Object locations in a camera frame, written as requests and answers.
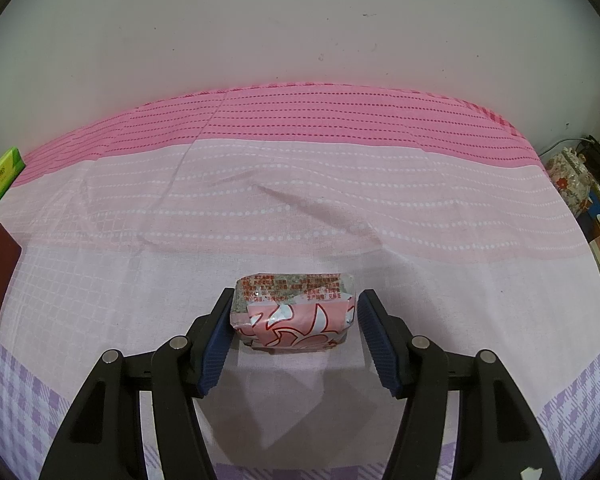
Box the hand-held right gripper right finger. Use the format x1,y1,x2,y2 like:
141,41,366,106
357,289,563,480

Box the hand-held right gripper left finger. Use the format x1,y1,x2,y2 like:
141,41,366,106
39,287,235,480

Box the pink snack block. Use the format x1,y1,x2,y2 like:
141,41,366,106
228,272,356,353

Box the pink checked tablecloth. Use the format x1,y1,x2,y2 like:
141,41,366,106
0,82,600,480

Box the floral patterned container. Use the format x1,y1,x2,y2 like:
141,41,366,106
545,147,593,218

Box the green tissue pack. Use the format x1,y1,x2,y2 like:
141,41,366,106
0,146,26,211

